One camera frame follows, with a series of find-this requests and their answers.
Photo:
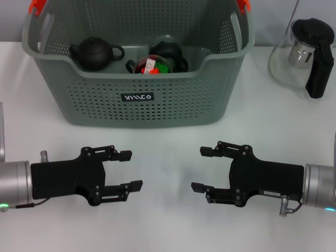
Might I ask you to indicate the small red cube block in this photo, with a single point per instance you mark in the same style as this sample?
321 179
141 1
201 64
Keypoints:
155 71

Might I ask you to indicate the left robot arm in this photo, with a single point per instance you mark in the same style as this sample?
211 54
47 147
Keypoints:
15 183

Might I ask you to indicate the red slope block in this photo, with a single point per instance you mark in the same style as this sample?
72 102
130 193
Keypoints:
142 70

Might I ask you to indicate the grey perforated storage basket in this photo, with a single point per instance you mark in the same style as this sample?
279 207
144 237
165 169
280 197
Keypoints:
157 110

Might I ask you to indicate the glass teacup with black holder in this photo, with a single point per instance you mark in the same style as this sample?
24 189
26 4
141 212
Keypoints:
165 51
136 65

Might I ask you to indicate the silver right elbow connector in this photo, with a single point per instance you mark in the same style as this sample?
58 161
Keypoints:
284 207

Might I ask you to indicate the translucent white brick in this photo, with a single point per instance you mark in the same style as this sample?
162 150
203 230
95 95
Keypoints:
149 64

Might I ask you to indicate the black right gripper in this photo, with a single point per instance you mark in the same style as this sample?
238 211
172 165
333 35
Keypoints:
267 178

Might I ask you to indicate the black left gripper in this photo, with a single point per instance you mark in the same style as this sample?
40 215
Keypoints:
65 178

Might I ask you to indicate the black clay teapot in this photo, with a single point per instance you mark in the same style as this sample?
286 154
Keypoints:
94 53

